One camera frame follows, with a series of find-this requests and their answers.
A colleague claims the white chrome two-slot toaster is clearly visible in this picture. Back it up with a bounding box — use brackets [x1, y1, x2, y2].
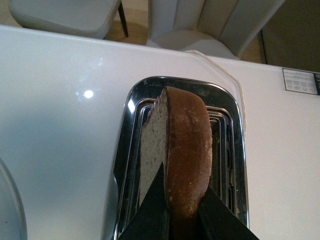
[102, 76, 255, 240]

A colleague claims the beige chair right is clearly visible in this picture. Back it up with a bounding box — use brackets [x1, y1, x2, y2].
[146, 0, 284, 60]

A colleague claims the beige chair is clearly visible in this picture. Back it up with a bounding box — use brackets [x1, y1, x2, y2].
[8, 0, 129, 39]
[146, 0, 284, 60]

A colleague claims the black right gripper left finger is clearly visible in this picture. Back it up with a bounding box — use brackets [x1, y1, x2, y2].
[119, 164, 170, 240]

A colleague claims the beige chair left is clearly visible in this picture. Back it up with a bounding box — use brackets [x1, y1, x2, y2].
[8, 0, 129, 39]

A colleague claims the label sticker on table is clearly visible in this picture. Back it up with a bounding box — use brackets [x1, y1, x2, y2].
[282, 67, 320, 96]

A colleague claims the slice of bread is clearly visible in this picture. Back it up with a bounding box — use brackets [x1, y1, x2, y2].
[139, 86, 213, 240]

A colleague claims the white round plate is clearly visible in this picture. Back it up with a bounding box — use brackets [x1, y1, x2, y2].
[0, 160, 28, 240]

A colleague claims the white toaster power cable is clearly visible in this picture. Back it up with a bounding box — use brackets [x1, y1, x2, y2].
[186, 49, 249, 141]

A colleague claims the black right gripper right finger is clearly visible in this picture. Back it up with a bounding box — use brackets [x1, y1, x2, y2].
[198, 187, 257, 240]

